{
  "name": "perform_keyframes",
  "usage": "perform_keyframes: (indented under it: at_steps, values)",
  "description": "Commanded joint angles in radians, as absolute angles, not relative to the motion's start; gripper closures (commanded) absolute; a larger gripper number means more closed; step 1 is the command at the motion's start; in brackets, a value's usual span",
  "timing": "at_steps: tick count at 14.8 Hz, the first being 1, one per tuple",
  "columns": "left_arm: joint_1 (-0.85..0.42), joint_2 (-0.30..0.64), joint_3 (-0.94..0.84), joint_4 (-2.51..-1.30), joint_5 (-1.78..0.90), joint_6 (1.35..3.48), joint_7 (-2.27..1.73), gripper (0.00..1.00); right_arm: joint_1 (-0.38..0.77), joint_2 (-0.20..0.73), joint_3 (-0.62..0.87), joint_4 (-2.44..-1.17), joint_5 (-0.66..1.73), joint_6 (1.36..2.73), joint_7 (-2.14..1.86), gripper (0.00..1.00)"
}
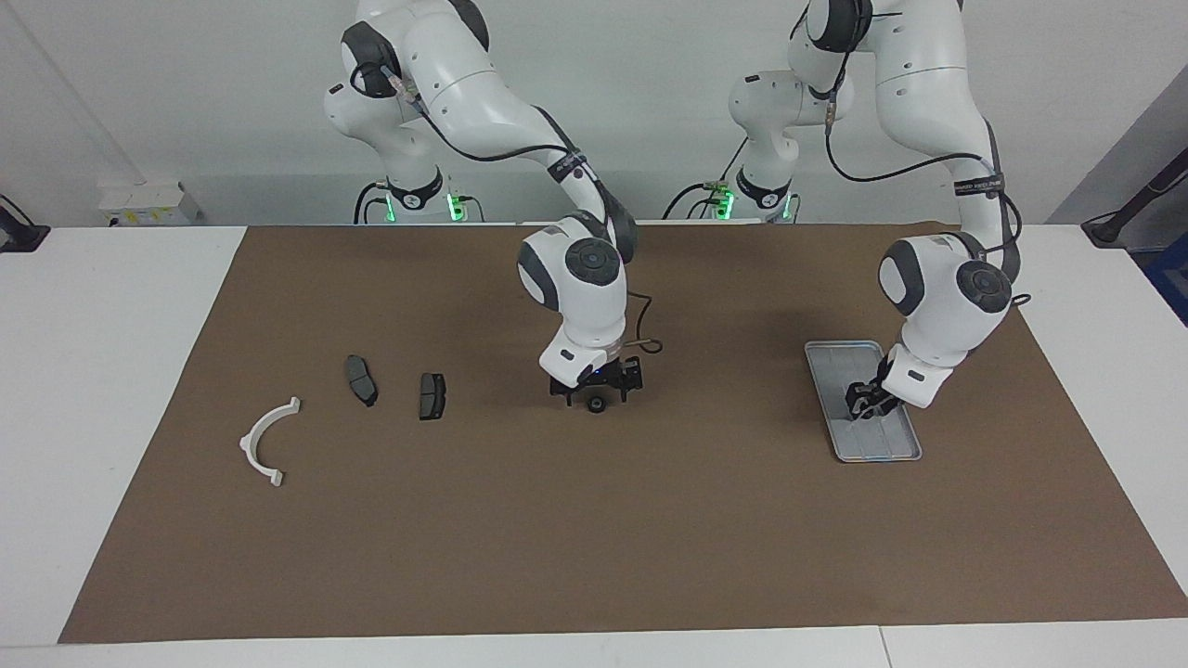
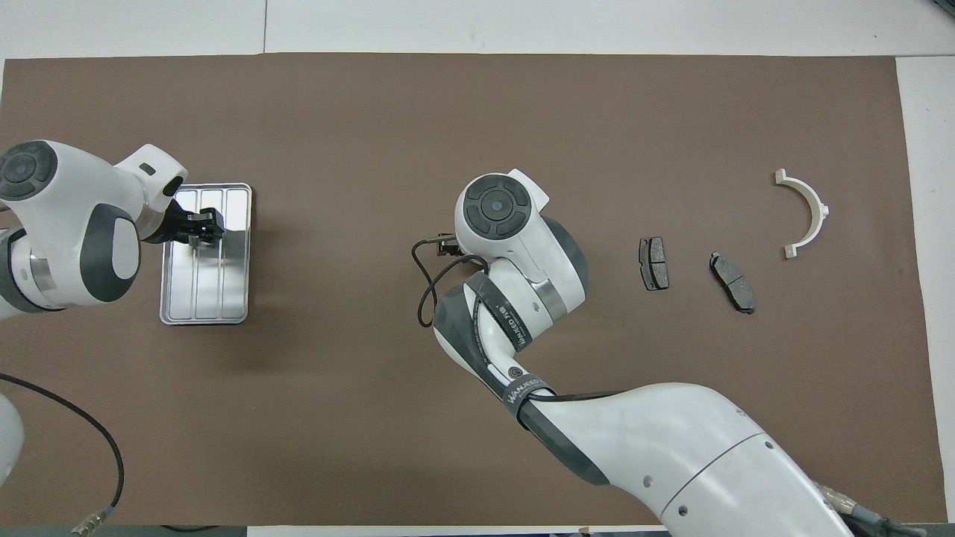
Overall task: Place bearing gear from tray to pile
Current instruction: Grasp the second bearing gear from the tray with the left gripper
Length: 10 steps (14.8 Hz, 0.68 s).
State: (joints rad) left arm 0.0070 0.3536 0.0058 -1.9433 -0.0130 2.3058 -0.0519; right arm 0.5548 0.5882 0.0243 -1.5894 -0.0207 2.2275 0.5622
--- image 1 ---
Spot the silver metal tray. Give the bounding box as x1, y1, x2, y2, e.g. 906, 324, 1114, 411
804, 340, 923, 463

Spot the brown table mat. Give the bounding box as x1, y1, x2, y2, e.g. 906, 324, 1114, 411
58, 223, 1188, 644

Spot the curved dark grey brake pad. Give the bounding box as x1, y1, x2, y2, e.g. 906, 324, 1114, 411
345, 355, 379, 408

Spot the black stand foot with pole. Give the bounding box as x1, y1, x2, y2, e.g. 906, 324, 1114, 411
1081, 148, 1188, 247

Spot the blue crate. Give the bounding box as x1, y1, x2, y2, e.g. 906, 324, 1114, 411
1140, 232, 1188, 326

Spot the black left base cable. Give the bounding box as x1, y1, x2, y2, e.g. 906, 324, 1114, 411
662, 139, 748, 221

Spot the black base cable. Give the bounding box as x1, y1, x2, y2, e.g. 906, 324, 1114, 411
662, 139, 748, 221
354, 181, 391, 225

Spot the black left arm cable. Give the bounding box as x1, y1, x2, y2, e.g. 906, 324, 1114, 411
824, 28, 1033, 312

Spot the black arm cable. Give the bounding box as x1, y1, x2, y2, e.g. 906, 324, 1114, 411
824, 28, 1033, 312
376, 65, 665, 358

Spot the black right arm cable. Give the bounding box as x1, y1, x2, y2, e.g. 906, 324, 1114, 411
376, 65, 665, 358

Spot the black right base cable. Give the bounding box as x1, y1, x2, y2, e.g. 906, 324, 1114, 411
354, 181, 391, 225

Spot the white curved plastic bracket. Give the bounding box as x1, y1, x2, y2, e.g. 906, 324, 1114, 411
239, 396, 303, 488

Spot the white wall power box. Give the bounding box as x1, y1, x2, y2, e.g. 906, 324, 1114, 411
99, 181, 203, 226

